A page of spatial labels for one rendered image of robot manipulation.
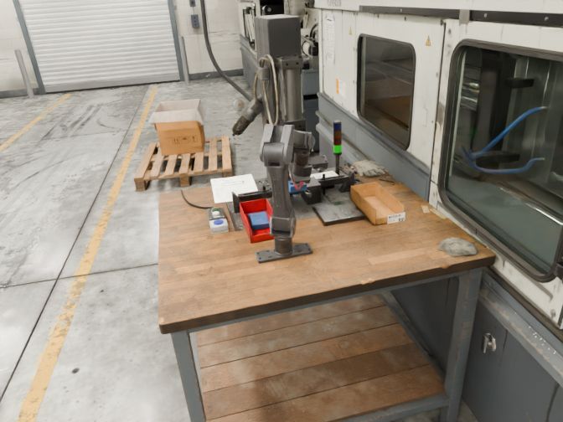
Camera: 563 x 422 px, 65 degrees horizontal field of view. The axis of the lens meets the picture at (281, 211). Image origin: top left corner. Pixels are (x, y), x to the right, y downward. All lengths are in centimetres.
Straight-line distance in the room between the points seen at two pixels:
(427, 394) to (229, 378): 84
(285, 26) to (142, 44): 925
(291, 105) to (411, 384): 127
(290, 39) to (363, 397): 147
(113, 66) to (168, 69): 121
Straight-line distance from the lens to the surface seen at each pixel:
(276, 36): 180
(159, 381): 248
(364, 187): 195
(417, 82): 217
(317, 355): 215
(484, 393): 205
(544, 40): 144
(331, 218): 175
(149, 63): 1099
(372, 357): 216
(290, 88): 175
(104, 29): 1106
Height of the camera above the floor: 174
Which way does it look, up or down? 27 degrees down
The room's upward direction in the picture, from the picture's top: 4 degrees counter-clockwise
